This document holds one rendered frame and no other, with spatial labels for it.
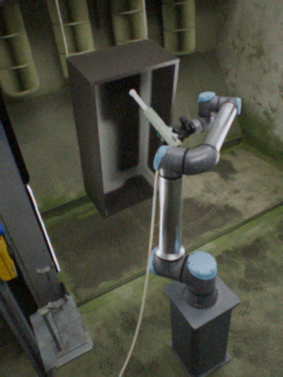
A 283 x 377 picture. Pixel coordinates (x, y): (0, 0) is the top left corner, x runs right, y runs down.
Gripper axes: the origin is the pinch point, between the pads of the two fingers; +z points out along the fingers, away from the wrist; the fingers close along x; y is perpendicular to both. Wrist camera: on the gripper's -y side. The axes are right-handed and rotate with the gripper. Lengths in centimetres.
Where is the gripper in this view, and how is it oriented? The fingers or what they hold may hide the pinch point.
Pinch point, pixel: (162, 136)
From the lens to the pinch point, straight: 182.2
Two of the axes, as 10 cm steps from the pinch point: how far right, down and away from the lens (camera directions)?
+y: -1.3, 5.7, 8.1
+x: -5.2, -7.4, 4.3
